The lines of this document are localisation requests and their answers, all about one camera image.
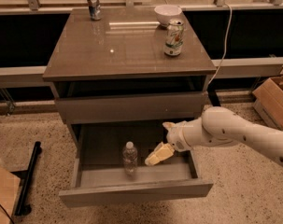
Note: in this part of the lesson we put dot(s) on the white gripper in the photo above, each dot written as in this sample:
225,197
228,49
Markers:
176,137

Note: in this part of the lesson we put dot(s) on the clear plastic water bottle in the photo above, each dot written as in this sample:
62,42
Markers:
129,155

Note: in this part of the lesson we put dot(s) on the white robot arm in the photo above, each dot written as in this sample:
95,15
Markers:
218,127

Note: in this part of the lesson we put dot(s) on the open grey drawer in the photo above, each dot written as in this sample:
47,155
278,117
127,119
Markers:
99,177

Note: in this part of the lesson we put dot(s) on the grey drawer cabinet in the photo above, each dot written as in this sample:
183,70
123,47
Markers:
122,54

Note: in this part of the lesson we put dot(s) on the closed grey drawer front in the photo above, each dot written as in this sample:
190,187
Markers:
131,107

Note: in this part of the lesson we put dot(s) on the white green soda can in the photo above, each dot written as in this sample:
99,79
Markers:
174,37

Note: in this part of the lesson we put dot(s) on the cardboard box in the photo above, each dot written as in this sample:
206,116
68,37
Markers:
269,102

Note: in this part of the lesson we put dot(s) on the white ceramic bowl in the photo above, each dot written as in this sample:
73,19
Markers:
164,13

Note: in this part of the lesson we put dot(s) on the black metal bar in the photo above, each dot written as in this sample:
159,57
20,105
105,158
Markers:
26,176

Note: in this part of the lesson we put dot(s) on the blue silver soda can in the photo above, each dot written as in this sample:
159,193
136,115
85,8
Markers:
94,9

